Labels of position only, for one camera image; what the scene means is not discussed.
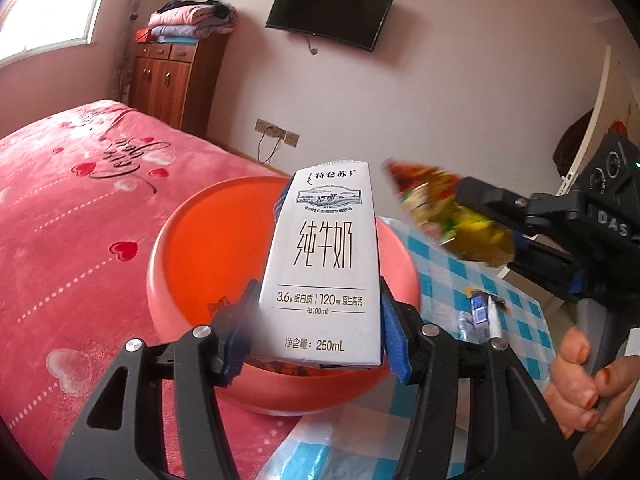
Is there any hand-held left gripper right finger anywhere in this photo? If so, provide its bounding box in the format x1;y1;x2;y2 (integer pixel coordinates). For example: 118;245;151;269
379;277;581;480

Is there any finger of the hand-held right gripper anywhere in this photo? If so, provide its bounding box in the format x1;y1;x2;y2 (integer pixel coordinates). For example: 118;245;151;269
507;232;586;301
456;175;538;233

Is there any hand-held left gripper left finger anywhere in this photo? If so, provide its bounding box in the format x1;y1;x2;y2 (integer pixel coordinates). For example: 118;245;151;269
52;280;261;480

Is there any yellow snack wrapper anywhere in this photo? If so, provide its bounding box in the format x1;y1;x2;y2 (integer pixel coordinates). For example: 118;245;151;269
385;160;518;267

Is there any white packet blue ring print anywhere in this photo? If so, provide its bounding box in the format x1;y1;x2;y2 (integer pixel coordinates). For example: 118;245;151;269
457;310;493;345

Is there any orange plastic basin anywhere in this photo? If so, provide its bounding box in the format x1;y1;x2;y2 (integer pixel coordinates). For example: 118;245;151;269
146;175;422;416

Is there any white milk carton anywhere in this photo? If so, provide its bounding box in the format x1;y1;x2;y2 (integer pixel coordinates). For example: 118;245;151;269
252;160;386;370

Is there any person's right hand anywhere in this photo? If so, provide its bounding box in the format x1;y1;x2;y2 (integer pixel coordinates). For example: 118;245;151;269
544;327;636;438

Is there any blue checkered tablecloth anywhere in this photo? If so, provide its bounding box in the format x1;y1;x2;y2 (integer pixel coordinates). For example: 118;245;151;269
255;216;556;480

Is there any dark red cloth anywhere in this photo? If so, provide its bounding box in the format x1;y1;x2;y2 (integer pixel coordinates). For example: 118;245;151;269
554;110;596;173

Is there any pink printed blanket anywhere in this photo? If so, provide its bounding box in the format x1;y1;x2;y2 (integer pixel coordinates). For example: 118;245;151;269
0;99;306;480

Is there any wooden cabinet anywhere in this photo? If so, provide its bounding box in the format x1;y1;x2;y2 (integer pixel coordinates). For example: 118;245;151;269
129;32;231;138

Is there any pile of folded clothes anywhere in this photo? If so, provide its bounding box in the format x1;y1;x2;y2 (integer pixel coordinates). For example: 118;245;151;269
148;1;238;43

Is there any mesh curtain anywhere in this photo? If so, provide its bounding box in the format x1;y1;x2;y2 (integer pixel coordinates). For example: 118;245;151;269
107;0;151;106

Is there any bright window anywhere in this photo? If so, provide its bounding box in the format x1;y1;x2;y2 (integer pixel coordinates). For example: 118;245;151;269
0;0;121;68

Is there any socket power cable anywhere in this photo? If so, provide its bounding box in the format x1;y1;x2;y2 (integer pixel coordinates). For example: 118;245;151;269
257;127;284;164

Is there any wall socket strip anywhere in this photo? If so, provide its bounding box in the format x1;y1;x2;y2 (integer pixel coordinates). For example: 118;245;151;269
255;118;300;147

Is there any wall television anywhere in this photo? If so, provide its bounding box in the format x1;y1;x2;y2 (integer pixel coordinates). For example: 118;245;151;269
265;0;396;52

